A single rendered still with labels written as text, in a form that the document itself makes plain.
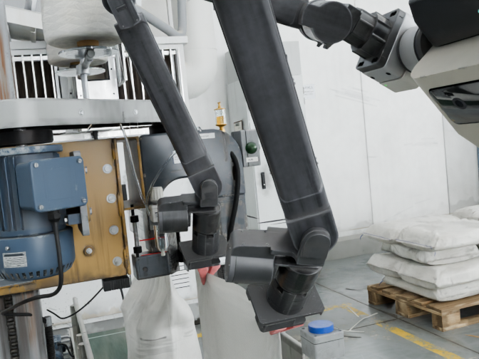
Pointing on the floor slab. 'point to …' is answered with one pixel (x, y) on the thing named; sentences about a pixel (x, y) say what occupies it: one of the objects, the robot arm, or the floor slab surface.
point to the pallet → (424, 306)
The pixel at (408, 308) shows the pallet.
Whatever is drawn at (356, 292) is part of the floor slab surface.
